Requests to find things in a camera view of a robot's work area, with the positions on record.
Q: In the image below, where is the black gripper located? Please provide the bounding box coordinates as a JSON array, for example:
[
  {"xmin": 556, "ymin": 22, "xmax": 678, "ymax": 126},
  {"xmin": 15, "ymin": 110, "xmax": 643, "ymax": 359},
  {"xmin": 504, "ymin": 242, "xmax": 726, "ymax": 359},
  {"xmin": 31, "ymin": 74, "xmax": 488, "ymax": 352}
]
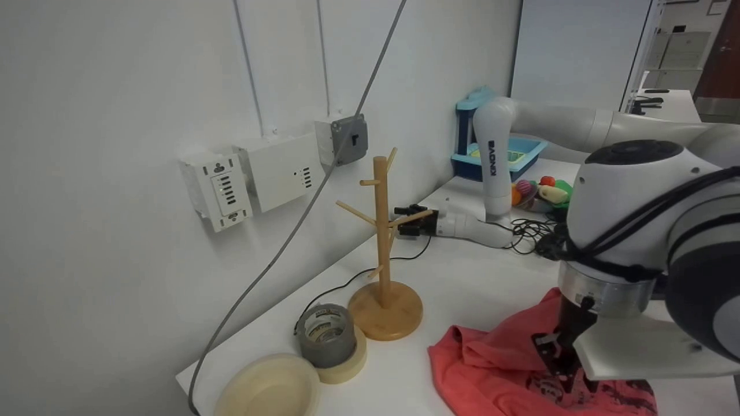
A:
[{"xmin": 532, "ymin": 298, "xmax": 596, "ymax": 376}]

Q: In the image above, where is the salmon pink sweatshirt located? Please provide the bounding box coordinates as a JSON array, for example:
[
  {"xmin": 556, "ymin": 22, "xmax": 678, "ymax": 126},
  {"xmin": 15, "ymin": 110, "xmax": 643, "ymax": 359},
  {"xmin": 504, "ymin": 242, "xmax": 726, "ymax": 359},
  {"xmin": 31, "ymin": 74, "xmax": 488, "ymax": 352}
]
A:
[{"xmin": 427, "ymin": 288, "xmax": 658, "ymax": 416}]

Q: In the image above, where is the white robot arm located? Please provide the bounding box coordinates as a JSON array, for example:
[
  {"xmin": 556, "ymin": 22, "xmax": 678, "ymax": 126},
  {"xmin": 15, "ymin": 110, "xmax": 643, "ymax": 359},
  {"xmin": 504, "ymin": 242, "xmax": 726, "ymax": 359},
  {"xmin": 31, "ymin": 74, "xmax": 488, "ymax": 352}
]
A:
[{"xmin": 436, "ymin": 98, "xmax": 740, "ymax": 381}]

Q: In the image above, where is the wooden mug tree stand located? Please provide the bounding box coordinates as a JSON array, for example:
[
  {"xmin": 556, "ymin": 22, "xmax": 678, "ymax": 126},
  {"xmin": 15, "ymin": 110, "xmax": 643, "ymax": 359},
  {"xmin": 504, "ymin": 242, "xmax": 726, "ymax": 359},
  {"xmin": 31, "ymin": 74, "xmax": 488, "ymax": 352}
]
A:
[{"xmin": 340, "ymin": 153, "xmax": 424, "ymax": 343}]

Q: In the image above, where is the black power plug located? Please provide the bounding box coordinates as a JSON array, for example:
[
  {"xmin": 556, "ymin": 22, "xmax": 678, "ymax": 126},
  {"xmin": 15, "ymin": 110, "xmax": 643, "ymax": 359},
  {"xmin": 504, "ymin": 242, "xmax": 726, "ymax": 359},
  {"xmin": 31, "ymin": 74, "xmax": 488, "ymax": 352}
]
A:
[{"xmin": 396, "ymin": 204, "xmax": 439, "ymax": 236}]

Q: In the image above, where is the cream tape roll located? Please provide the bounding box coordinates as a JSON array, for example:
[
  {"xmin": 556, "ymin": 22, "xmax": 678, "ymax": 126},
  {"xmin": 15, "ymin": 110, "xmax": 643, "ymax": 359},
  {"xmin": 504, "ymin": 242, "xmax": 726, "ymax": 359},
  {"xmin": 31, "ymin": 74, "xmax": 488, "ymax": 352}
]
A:
[{"xmin": 318, "ymin": 328, "xmax": 369, "ymax": 384}]

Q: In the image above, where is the grey tape roll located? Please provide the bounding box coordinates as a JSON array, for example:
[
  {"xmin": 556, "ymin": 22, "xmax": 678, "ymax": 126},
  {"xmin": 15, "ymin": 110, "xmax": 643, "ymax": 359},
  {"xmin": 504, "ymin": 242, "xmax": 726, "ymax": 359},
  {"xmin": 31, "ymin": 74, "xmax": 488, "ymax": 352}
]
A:
[{"xmin": 295, "ymin": 302, "xmax": 357, "ymax": 367}]

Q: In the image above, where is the cream shallow bowl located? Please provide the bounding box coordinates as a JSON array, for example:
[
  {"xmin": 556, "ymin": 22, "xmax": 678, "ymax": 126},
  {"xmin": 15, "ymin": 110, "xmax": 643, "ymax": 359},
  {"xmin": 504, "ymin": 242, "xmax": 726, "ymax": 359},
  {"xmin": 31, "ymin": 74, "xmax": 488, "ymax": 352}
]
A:
[{"xmin": 216, "ymin": 353, "xmax": 320, "ymax": 416}]

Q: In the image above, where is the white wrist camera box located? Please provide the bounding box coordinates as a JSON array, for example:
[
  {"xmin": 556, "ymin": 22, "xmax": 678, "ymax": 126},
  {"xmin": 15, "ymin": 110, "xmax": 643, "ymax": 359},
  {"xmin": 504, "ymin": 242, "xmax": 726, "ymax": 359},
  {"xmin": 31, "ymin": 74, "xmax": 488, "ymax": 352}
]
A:
[{"xmin": 574, "ymin": 300, "xmax": 740, "ymax": 381}]

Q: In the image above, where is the black cable bundle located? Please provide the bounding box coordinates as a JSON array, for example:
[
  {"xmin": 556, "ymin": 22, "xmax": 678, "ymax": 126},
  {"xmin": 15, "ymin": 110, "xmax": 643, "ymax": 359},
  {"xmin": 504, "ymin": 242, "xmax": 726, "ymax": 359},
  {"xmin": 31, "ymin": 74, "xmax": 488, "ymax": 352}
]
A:
[{"xmin": 507, "ymin": 214, "xmax": 575, "ymax": 263}]

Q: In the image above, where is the thin black cord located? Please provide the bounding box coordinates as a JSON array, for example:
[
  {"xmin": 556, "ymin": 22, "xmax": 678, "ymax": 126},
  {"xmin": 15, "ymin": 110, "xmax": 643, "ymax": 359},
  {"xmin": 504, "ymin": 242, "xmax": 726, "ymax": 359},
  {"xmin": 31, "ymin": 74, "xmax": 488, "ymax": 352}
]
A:
[{"xmin": 298, "ymin": 234, "xmax": 436, "ymax": 327}]

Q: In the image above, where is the grey wall outlet box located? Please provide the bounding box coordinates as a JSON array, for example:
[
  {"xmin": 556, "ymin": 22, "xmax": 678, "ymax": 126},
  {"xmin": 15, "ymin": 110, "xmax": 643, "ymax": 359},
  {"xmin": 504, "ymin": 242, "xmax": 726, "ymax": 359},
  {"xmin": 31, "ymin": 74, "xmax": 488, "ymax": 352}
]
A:
[{"xmin": 318, "ymin": 113, "xmax": 369, "ymax": 166}]

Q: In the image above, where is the grey hanging cable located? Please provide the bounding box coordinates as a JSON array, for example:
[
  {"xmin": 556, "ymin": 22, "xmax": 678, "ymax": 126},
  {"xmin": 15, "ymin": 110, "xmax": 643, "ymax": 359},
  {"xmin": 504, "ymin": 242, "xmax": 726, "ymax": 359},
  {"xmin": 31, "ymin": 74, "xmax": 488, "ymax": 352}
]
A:
[{"xmin": 186, "ymin": 0, "xmax": 410, "ymax": 416}]

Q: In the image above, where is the white wall junction box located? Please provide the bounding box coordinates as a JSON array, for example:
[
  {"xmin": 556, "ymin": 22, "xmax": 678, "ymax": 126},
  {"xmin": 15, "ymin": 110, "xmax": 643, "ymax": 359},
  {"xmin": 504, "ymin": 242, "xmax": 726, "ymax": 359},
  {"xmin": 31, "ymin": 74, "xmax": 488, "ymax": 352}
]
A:
[{"xmin": 240, "ymin": 137, "xmax": 323, "ymax": 212}]

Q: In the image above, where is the white wall socket box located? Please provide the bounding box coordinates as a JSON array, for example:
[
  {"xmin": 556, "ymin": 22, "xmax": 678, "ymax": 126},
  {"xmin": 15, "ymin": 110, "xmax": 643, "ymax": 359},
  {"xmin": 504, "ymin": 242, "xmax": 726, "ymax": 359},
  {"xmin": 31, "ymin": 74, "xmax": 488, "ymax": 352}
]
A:
[{"xmin": 181, "ymin": 147, "xmax": 252, "ymax": 234}]

